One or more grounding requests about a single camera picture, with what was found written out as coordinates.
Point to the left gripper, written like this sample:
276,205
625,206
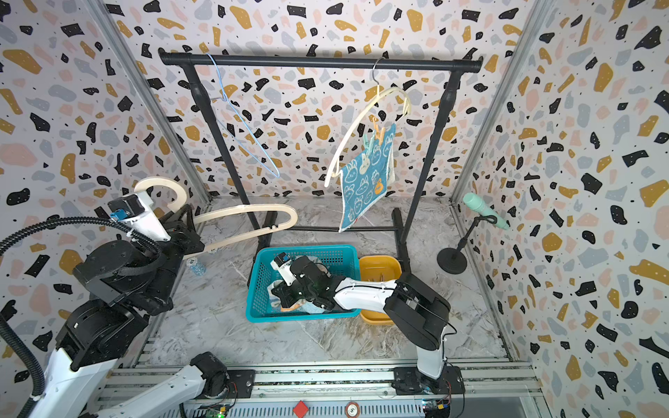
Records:
182,233

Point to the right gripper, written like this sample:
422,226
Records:
285,295

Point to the orange patterned towel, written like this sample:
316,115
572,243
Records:
292,302

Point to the light blue wire hanger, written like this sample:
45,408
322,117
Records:
265,162

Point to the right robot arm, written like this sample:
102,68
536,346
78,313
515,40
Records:
419,312

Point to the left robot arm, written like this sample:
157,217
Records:
130,281

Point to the teal plastic basket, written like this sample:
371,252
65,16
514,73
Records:
339,259

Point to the yellow plastic bin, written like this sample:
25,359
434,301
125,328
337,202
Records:
378,268

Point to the red diamond sticker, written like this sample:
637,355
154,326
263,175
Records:
301,409

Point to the teal jellyfish pattern towel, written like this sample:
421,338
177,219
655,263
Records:
365,180

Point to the round red white sticker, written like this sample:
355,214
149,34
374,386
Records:
352,410

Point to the mint green clothespin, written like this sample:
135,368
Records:
369,142

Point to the black microphone stand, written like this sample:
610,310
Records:
451,259

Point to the black clothes rack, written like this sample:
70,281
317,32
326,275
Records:
401,225

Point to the orange clothespin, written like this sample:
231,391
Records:
379,130

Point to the mint green microphone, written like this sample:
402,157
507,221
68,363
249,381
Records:
478,205

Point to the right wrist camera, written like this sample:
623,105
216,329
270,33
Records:
282,264

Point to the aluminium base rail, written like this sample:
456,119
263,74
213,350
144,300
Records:
381,388

